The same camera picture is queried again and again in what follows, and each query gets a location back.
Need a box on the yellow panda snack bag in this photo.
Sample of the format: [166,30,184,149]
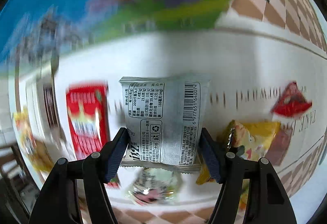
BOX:
[196,119,282,185]

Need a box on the silver grey snack packet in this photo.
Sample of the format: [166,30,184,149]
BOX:
[120,74,210,174]

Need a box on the red spicy strip packet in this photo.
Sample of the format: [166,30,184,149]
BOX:
[66,81,110,160]

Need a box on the cardboard milk box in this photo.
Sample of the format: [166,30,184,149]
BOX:
[1,0,230,65]

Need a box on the yellow chips bag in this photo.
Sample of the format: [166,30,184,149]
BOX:
[13,106,54,173]

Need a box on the checkered white table mat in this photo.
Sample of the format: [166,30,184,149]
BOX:
[1,0,326,223]

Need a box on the small red candy packet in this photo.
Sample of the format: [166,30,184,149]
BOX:
[270,81,313,118]

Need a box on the clear packet with girl picture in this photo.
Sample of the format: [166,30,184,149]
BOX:
[125,168,182,206]

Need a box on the brown rectangular snack bar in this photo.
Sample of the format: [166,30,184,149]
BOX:
[265,128,293,166]

